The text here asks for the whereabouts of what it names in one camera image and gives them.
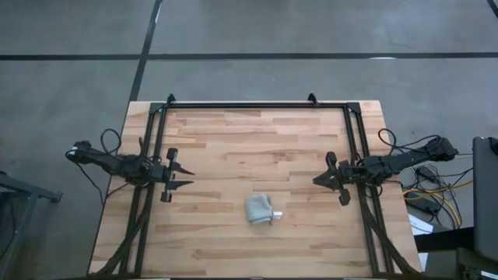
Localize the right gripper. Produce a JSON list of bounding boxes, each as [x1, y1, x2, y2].
[[312, 151, 366, 207]]

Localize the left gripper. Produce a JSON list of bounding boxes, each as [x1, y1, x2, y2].
[[149, 147, 196, 204]]

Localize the light blue waffle towel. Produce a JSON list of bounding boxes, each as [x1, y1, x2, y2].
[[244, 193, 274, 226]]

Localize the black power brick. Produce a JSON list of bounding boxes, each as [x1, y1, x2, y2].
[[418, 166, 439, 180], [406, 196, 443, 215]]

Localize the white paper sheet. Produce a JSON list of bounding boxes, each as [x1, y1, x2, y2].
[[407, 212, 433, 236]]

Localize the black workbench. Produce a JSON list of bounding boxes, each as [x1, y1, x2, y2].
[[413, 226, 498, 280]]

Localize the grey metal stand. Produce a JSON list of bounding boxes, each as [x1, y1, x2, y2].
[[0, 170, 64, 280]]

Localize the grey monitor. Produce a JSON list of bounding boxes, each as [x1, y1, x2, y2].
[[472, 135, 498, 262]]

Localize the black right camera cable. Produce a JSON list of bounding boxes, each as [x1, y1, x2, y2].
[[377, 128, 443, 156]]

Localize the black camera cable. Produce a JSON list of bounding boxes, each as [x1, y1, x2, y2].
[[377, 128, 443, 156], [100, 128, 123, 156]]

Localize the black left camera cable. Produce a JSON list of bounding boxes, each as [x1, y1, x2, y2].
[[100, 128, 123, 156]]

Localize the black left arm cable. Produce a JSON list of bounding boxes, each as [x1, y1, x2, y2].
[[73, 161, 130, 206]]

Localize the yellow floor cable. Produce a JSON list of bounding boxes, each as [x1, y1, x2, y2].
[[402, 179, 474, 230]]

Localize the black aluminium table frame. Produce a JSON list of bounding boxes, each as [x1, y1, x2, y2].
[[88, 93, 422, 278]]

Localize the black floor cable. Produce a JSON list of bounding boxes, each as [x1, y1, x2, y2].
[[435, 166, 474, 195]]

